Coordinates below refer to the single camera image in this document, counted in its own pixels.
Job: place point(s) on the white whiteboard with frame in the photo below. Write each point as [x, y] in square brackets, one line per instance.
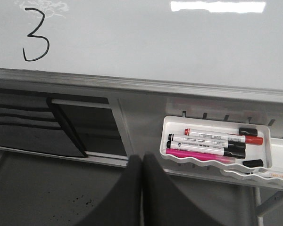
[222, 48]

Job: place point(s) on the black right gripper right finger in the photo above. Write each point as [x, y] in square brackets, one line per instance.
[164, 204]

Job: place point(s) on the red capped white marker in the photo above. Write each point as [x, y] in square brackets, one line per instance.
[224, 136]

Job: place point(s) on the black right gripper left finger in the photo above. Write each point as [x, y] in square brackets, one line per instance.
[122, 205]

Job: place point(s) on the white plastic marker tray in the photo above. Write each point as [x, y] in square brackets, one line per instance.
[258, 157]

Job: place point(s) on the loose black marker cap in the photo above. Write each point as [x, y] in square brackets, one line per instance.
[248, 131]

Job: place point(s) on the pink highlighter marker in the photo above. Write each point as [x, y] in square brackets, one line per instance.
[200, 156]

